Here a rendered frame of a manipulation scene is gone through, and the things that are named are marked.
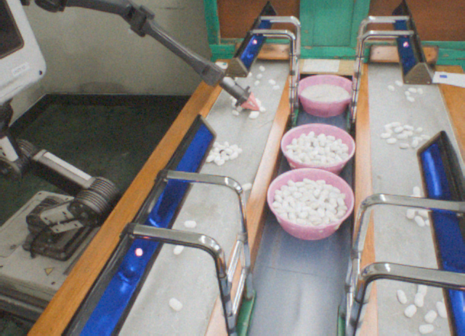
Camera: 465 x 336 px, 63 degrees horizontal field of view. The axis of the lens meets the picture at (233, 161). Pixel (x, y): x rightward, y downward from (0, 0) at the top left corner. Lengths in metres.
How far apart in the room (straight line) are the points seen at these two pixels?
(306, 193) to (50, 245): 0.98
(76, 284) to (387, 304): 0.79
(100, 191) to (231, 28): 1.17
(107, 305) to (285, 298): 0.57
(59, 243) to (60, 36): 2.21
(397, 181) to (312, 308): 0.53
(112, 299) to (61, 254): 0.95
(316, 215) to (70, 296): 0.72
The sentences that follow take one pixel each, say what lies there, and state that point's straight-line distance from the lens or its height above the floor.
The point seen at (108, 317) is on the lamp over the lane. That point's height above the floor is 1.07.
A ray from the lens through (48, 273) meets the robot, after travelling 1.60.
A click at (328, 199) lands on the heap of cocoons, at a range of 1.26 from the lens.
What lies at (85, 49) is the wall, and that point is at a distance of 3.42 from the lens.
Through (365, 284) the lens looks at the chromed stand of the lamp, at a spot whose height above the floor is 1.09.
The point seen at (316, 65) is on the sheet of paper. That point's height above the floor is 0.78.
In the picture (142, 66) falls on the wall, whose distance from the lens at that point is 3.26.
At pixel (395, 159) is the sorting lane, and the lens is 1.44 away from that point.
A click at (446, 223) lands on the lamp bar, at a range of 0.76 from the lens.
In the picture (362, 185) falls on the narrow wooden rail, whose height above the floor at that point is 0.76.
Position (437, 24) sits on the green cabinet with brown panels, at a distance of 2.06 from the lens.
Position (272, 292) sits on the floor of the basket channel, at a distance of 1.10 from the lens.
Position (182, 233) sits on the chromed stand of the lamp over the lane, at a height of 1.12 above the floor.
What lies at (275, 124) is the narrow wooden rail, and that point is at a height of 0.76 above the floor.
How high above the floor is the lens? 1.60
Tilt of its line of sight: 38 degrees down
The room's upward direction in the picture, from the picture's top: 6 degrees counter-clockwise
